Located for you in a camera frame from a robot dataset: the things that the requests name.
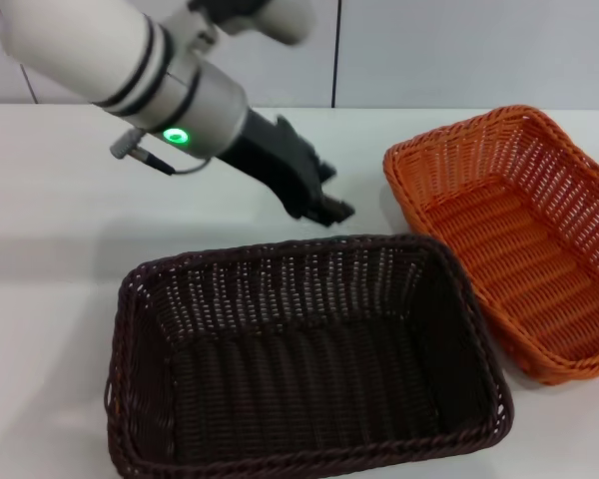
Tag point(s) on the orange woven basket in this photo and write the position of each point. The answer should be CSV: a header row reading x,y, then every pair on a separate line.
x,y
514,249

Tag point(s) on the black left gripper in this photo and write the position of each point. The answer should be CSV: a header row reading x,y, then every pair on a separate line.
x,y
274,159

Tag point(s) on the dark brown woven basket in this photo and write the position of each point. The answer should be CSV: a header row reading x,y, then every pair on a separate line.
x,y
309,379

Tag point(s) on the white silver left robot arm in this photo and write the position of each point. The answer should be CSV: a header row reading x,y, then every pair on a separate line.
x,y
130,65

